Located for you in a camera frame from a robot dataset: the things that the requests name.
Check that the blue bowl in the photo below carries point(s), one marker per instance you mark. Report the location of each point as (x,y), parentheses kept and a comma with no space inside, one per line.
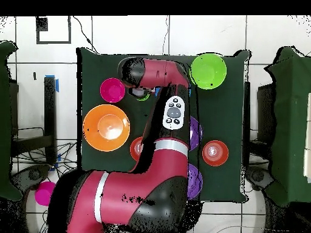
(158,91)

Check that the green cloth covered table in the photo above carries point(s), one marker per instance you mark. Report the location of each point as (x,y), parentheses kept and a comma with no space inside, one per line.
(4,121)
(289,121)

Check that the black grey base foot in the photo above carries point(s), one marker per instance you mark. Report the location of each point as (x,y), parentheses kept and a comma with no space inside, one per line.
(34,174)
(257,176)

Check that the green cup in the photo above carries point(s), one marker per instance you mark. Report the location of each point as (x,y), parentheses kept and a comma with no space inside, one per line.
(145,98)

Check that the purple bowl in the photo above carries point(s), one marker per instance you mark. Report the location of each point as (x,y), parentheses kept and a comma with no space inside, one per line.
(195,182)
(195,133)

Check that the dark green table cloth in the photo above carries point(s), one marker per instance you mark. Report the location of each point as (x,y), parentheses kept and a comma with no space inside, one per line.
(218,109)

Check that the large orange bowl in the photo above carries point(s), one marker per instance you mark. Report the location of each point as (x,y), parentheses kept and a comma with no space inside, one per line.
(106,128)

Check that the large green bowl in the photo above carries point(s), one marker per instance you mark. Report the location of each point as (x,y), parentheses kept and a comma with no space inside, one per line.
(209,71)

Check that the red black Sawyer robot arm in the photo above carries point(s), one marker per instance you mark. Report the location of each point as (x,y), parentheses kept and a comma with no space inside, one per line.
(158,170)

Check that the red-orange bowl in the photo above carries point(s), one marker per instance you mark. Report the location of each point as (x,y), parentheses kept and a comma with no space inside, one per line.
(215,153)
(134,149)

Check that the black metal stool frame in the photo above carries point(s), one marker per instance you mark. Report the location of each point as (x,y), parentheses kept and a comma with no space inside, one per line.
(49,109)

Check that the pink cup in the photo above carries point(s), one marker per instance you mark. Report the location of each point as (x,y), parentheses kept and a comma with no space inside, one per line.
(42,194)

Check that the pink bowl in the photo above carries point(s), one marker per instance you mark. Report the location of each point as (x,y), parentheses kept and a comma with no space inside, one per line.
(112,90)

